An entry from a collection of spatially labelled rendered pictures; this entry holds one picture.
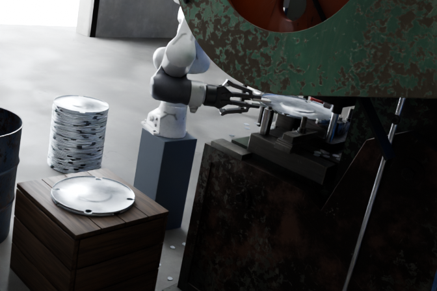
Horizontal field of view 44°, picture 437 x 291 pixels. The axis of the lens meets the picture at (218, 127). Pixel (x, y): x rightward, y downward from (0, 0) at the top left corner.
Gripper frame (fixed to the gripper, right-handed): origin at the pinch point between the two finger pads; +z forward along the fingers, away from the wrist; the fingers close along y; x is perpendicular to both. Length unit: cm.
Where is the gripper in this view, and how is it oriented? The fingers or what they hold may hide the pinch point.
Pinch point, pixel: (260, 102)
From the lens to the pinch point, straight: 191.8
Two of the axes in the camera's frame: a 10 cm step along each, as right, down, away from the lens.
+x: -1.8, -3.2, 9.3
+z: 9.7, 1.1, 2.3
